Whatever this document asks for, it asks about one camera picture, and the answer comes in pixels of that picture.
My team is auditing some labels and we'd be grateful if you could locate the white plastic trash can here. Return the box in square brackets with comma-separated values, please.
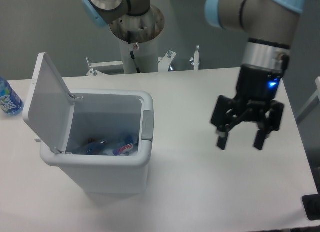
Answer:
[40, 89, 155, 194]

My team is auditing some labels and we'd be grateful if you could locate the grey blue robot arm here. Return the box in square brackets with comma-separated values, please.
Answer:
[82, 0, 305, 150]

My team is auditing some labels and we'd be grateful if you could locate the white furniture leg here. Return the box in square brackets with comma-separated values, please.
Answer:
[296, 77, 320, 125]

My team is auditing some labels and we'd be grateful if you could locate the blue labelled water bottle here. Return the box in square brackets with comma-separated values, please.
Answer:
[0, 77, 24, 116]

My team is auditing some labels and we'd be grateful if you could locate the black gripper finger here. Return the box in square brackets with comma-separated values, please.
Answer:
[253, 100, 285, 150]
[210, 95, 237, 150]

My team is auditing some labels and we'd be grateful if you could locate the black table corner clamp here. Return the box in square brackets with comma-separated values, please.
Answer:
[302, 194, 320, 221]

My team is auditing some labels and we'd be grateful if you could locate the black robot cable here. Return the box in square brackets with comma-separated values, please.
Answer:
[126, 30, 142, 74]

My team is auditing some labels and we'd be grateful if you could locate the white metal base frame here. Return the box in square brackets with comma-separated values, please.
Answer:
[85, 45, 202, 77]

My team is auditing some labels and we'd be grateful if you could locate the crushed clear plastic bottle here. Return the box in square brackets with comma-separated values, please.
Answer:
[69, 134, 139, 157]

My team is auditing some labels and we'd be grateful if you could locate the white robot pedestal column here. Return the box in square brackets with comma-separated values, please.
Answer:
[109, 5, 166, 74]

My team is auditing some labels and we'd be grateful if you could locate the white paper wrapper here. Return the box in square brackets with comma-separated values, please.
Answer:
[100, 146, 139, 157]

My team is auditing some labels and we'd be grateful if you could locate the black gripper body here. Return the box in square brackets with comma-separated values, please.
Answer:
[232, 63, 283, 123]

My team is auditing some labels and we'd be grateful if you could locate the white trash can lid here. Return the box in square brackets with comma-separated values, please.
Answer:
[22, 52, 83, 154]

